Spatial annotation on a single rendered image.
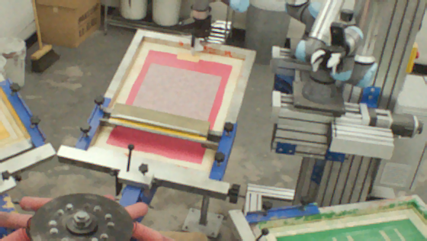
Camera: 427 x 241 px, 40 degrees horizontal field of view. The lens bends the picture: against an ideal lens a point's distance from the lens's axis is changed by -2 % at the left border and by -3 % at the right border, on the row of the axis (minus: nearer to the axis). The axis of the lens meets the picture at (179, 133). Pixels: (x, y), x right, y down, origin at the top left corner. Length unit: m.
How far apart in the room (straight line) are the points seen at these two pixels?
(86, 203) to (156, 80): 1.07
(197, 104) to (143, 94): 0.24
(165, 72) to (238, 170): 1.63
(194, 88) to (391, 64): 0.89
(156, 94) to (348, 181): 1.07
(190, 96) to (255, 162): 1.77
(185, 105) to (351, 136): 0.73
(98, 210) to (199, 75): 1.16
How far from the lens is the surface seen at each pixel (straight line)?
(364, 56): 2.51
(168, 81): 2.76
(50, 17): 5.81
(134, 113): 2.49
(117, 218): 1.79
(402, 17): 2.74
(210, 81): 2.76
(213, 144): 2.43
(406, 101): 2.89
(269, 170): 4.33
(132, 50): 2.87
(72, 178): 4.09
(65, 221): 1.78
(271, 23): 5.60
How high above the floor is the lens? 2.49
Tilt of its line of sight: 33 degrees down
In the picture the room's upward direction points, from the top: 5 degrees clockwise
